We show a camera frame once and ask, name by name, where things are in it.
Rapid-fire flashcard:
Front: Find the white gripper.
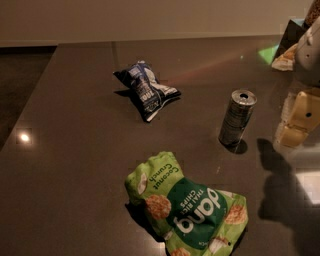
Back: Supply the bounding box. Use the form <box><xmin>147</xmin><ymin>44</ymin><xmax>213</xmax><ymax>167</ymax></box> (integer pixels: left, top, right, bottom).
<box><xmin>275</xmin><ymin>17</ymin><xmax>320</xmax><ymax>148</ymax></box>

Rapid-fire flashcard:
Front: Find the green rice chip bag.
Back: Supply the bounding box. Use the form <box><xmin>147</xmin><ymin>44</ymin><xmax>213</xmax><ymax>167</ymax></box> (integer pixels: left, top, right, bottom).
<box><xmin>125</xmin><ymin>152</ymin><xmax>248</xmax><ymax>256</ymax></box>

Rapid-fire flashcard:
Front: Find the snack bag at table edge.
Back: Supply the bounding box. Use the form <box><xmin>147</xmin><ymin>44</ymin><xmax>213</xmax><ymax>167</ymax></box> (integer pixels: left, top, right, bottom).
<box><xmin>270</xmin><ymin>18</ymin><xmax>308</xmax><ymax>72</ymax></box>

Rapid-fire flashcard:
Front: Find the blue chip bag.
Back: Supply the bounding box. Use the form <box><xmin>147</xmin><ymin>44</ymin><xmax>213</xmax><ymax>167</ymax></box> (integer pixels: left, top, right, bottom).
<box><xmin>113</xmin><ymin>61</ymin><xmax>181</xmax><ymax>123</ymax></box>

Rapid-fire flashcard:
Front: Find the silver drink can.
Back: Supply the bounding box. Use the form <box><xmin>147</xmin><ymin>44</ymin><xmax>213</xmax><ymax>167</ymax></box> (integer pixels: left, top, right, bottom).
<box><xmin>218</xmin><ymin>89</ymin><xmax>257</xmax><ymax>147</ymax></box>

